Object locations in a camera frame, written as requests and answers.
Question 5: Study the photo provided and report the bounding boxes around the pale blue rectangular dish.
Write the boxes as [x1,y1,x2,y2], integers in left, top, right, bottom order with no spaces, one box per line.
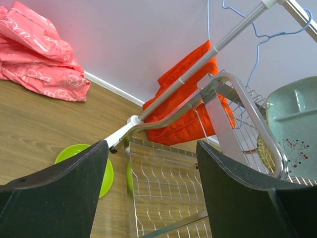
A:
[266,76,317,180]

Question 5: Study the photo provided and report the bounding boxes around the blue wire hanger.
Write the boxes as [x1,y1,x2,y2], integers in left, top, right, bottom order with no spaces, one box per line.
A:
[217,0,317,97]

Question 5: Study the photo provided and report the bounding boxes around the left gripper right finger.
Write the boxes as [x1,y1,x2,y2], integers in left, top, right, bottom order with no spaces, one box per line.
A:
[196,140,317,238]

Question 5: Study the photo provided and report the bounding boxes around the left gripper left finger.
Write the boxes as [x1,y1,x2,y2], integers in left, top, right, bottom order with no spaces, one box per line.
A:
[0,140,108,238]

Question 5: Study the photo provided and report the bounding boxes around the lime green plate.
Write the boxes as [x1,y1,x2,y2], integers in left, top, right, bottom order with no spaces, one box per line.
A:
[54,144,114,198]

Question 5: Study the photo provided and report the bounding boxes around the white clothes rack frame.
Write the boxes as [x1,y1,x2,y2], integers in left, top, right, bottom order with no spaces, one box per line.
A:
[105,0,317,154]

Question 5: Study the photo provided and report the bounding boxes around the steel two-tier dish rack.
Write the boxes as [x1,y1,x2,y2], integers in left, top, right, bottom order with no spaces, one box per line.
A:
[124,73,317,238]

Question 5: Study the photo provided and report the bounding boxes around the pink plastic bag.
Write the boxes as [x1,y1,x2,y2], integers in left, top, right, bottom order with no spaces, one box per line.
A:
[0,1,90,102]

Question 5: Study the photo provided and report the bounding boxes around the woven bamboo tray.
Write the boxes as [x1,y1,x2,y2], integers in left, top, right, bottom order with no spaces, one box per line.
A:
[257,136,275,172]

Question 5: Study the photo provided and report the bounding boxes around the orange cloth on hanger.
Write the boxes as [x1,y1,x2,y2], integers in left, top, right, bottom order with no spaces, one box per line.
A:
[142,39,236,146]

